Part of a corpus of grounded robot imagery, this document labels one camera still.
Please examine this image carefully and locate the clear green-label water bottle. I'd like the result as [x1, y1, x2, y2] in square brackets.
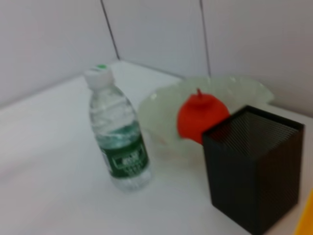
[84, 63, 152, 192]

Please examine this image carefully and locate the pale green glass fruit plate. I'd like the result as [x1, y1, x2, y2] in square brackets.
[138, 75, 274, 157]

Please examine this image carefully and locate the black mesh pen holder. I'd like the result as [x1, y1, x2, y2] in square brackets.
[201, 105, 305, 235]

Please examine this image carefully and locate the yellow plastic bin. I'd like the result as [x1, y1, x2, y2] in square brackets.
[293, 188, 313, 235]

